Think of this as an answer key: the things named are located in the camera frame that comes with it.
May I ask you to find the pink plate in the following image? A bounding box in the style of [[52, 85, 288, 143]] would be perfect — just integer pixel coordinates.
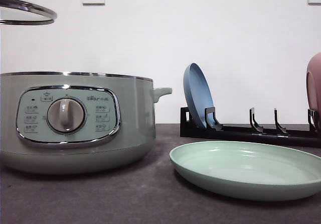
[[306, 53, 321, 124]]

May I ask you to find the black plate rack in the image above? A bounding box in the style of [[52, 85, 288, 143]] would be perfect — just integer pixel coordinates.
[[180, 107, 321, 147]]

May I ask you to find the glass steamer lid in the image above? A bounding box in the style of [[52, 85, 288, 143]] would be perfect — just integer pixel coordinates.
[[0, 0, 57, 25]]

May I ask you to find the blue plate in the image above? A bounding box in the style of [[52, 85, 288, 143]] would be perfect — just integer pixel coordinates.
[[183, 63, 215, 129]]

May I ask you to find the green plate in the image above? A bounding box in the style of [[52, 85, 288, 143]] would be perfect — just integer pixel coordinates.
[[170, 141, 321, 201]]

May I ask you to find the green electric steamer pot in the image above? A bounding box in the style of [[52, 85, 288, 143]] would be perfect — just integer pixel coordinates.
[[0, 71, 172, 174]]

